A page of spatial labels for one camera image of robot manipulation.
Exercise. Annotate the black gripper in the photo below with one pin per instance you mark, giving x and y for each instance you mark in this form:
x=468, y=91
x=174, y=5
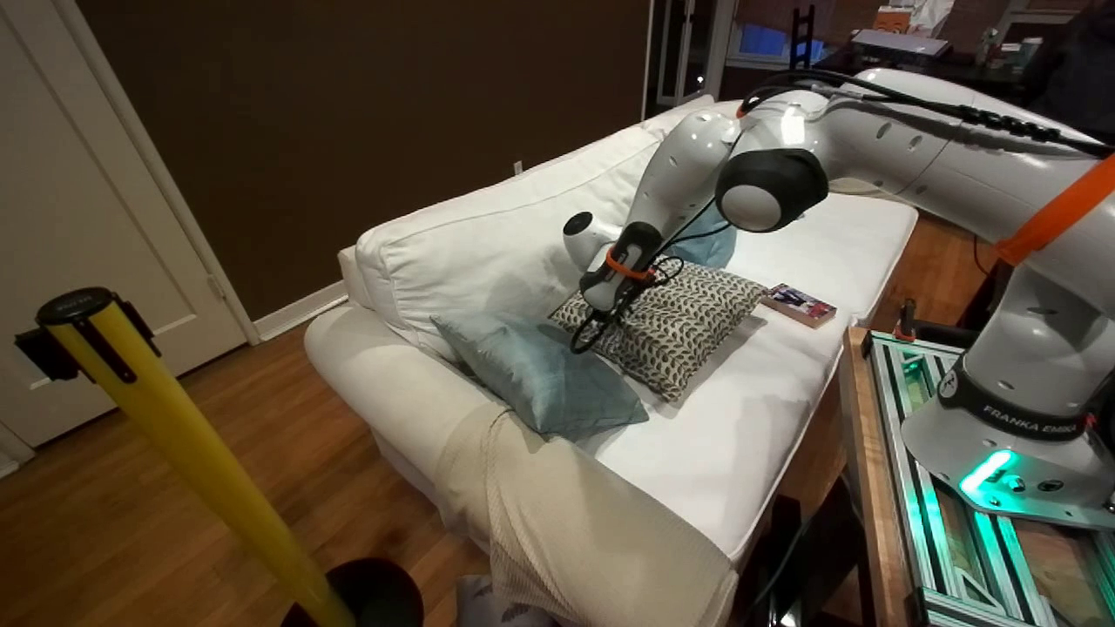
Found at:
x=622, y=272

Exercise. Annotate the white and brown patterned pillow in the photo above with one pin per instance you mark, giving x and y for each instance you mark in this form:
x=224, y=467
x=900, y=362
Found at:
x=685, y=331

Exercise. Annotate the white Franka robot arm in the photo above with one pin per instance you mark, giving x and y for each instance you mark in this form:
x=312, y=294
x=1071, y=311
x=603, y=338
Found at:
x=927, y=152

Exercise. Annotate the large light blue satin pillow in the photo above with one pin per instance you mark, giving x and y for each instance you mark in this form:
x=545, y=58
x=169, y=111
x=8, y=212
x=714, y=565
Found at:
x=545, y=377

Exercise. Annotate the white sofa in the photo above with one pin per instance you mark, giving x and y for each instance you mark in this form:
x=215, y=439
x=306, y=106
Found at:
x=744, y=430

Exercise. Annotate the small red book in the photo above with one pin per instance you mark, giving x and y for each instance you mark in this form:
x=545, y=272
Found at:
x=801, y=304

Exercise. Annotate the beige throw cloth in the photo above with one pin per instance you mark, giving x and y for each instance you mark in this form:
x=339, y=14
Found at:
x=579, y=535

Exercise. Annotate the white baseboard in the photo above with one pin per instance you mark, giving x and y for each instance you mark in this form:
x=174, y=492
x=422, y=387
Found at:
x=301, y=311

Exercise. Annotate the blue box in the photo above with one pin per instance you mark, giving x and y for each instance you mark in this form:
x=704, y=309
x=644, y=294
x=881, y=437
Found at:
x=779, y=45

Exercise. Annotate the white panel door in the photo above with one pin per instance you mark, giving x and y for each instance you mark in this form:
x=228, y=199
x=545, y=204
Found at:
x=83, y=230

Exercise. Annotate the aluminium frame robot table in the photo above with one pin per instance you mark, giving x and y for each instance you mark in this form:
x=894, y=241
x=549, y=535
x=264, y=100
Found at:
x=941, y=543

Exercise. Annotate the yellow stanchion post black base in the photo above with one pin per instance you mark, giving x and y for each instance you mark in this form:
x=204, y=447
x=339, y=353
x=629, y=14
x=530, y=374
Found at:
x=176, y=420

